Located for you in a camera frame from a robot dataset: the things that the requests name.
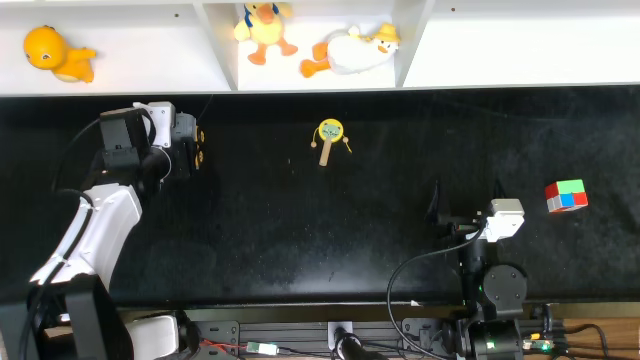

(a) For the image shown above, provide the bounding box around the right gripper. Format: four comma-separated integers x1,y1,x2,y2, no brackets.
424,178,507,240

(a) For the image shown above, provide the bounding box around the yellow wooden rattle drum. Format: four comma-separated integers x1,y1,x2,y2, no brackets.
309,117,353,168

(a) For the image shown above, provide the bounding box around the grey and yellow toy truck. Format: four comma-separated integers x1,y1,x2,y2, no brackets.
172,111,207,180

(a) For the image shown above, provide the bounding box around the orange rubber dinosaur figure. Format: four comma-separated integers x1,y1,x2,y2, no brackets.
22,24,98,84

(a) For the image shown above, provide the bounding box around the many-coloured puzzle cube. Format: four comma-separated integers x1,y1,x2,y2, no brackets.
544,178,590,215

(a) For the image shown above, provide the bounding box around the white plush goose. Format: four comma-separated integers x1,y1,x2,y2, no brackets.
298,22,402,79

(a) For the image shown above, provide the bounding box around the yellow plush duck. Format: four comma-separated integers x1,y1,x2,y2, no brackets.
233,2,300,67

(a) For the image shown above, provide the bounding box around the white shelf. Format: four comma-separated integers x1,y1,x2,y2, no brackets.
0,0,640,97

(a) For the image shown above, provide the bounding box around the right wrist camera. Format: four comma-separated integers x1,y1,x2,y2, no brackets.
469,198,526,244

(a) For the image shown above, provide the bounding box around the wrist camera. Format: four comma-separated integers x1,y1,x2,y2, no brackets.
132,101,177,150
469,198,526,244

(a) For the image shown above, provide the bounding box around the mounting rail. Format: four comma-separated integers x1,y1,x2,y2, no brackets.
187,302,614,360

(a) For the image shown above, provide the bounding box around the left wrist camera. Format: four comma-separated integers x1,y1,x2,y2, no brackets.
132,101,177,150

